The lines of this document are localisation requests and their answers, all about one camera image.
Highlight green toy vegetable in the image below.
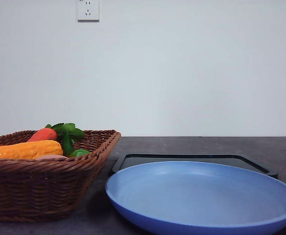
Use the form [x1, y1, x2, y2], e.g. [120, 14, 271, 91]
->
[71, 149, 90, 157]

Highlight brown egg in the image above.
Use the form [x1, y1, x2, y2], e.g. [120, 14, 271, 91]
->
[37, 154, 68, 161]

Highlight orange toy carrot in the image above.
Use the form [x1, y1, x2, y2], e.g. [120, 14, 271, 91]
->
[27, 127, 57, 142]

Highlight yellow toy corn cob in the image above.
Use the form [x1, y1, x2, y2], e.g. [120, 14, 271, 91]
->
[0, 140, 63, 160]

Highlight brown wicker basket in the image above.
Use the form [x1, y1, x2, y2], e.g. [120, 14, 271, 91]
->
[0, 130, 121, 223]

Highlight black rectangular tray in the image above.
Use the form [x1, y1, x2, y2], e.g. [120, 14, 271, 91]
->
[112, 154, 279, 179]

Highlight blue round plate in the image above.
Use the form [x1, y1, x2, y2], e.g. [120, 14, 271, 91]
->
[105, 161, 286, 235]

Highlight green plastic leaves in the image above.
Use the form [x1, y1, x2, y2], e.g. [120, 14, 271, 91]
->
[45, 123, 84, 156]

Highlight white wall socket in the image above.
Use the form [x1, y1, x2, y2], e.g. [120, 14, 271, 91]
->
[77, 0, 100, 23]

